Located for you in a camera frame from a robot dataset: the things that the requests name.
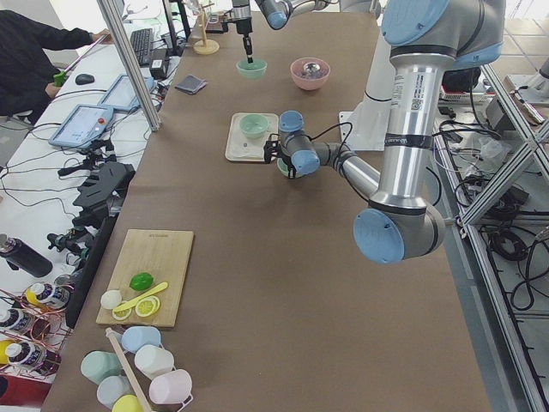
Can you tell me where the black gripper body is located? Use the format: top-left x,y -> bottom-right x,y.
235,17 -> 253,52
262,133 -> 297,179

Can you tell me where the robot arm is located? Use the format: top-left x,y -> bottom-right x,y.
263,1 -> 506,264
226,0 -> 335,64

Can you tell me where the green bowl on tray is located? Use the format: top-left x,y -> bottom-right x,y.
238,113 -> 269,139

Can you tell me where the cream rabbit serving tray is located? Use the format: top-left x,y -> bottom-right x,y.
225,112 -> 279,163

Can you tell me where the wooden mug tree stand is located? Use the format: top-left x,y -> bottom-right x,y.
189,0 -> 220,56

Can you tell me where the pink bowl with ice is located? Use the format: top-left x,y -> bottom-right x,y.
290,58 -> 330,91

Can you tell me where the grey folded cloth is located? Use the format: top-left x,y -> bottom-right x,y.
175,75 -> 208,94

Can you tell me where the black keyboard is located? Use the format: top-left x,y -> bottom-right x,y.
130,28 -> 154,67

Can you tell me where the teach pendant tablet far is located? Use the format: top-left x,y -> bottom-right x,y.
98,75 -> 141,112

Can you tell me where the teach pendant tablet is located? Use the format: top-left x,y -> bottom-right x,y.
98,75 -> 141,112
48,104 -> 114,149

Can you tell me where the wooden cutting board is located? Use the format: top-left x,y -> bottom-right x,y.
96,229 -> 194,328

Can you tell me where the black computer mouse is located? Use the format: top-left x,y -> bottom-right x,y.
75,73 -> 95,86

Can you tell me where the teach pendant tablet near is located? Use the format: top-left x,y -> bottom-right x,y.
48,104 -> 114,149

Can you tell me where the green lime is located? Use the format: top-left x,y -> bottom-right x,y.
130,272 -> 154,291

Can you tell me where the lemon slice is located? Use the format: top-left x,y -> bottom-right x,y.
135,295 -> 160,318
112,308 -> 132,321

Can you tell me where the person in black sweater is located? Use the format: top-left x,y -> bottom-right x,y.
1,9 -> 112,124

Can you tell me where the white garlic bulb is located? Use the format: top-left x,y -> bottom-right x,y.
100,289 -> 123,310

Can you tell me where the white plastic cup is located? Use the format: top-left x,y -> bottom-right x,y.
134,344 -> 174,379

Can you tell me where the pink plastic cup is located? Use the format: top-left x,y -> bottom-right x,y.
148,369 -> 193,405

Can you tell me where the black water bottle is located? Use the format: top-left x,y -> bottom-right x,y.
1,233 -> 53,278

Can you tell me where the green plastic cup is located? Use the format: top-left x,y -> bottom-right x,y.
81,351 -> 122,385

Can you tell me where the grey plastic cup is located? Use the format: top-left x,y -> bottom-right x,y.
96,376 -> 133,409

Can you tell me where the yellow plastic cup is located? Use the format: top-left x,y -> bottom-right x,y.
112,394 -> 144,412

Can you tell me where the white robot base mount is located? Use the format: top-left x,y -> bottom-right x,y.
338,111 -> 388,151

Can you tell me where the aluminium frame post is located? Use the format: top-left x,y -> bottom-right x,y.
97,0 -> 161,132

